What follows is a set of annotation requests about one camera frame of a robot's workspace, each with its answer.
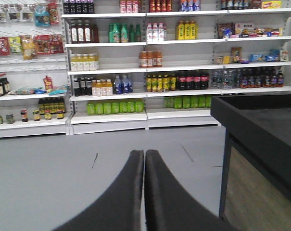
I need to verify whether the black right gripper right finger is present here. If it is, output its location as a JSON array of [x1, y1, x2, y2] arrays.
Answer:
[[144, 150, 234, 231]]

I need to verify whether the black wooden display stand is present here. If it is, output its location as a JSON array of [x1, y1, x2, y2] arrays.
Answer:
[[211, 94, 291, 231]]

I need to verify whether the white store shelf unit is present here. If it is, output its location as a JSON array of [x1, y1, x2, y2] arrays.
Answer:
[[0, 0, 291, 138]]

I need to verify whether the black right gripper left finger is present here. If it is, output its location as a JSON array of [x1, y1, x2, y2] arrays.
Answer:
[[55, 150, 144, 231]]

